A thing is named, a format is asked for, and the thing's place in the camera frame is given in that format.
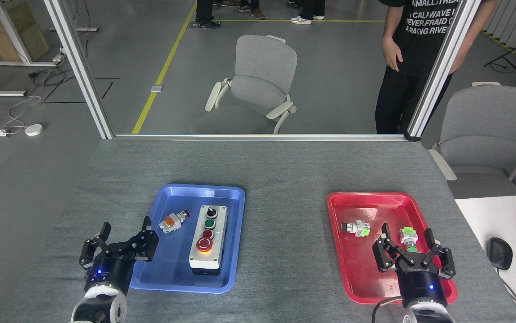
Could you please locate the silver aluminium post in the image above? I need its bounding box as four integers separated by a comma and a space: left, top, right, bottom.
44, 0, 114, 140
407, 0, 482, 141

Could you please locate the blue plastic tray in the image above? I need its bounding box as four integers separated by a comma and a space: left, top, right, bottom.
130, 183, 246, 294

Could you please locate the white desk frame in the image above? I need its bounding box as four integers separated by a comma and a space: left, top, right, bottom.
0, 0, 61, 97

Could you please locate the silver aluminium rail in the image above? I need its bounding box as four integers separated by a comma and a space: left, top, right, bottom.
113, 133, 409, 142

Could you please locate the grey office chair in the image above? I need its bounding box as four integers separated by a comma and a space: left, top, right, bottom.
428, 82, 516, 199
190, 35, 298, 135

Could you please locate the cardboard box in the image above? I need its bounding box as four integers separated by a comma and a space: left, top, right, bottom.
0, 2, 49, 62

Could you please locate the white floor cable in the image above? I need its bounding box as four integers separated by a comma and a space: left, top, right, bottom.
5, 93, 43, 134

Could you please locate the white table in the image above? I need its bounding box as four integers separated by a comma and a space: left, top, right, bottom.
455, 194, 516, 323

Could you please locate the green push button switch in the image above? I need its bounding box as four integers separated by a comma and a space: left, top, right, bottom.
399, 227, 418, 253

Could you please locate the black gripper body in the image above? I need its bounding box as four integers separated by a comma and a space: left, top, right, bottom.
84, 254, 136, 296
395, 266, 449, 309

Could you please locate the black computer mouse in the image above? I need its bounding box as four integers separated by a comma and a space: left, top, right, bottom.
486, 237, 513, 271

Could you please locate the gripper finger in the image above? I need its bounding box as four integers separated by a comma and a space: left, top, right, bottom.
372, 223, 413, 274
419, 229, 457, 280
78, 222, 120, 270
113, 216, 160, 263

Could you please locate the person with brown shoes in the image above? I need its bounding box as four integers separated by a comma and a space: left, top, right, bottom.
238, 0, 266, 20

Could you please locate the person with white shoes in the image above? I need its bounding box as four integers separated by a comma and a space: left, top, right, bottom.
290, 0, 326, 25

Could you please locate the person's right hand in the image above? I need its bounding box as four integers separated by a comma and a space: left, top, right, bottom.
382, 36, 404, 72

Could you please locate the white control box with buttons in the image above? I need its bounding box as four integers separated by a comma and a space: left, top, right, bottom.
189, 205, 228, 276

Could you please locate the black-knob switch with green block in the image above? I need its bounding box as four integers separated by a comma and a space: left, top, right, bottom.
341, 220, 371, 238

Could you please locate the orange white red-cap switch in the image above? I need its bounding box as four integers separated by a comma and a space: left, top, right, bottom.
159, 210, 191, 234

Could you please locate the person with black shoes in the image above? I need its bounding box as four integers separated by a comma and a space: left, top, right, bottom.
195, 0, 221, 29

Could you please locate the red plastic tray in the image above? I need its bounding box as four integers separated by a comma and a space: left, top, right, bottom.
326, 192, 458, 305

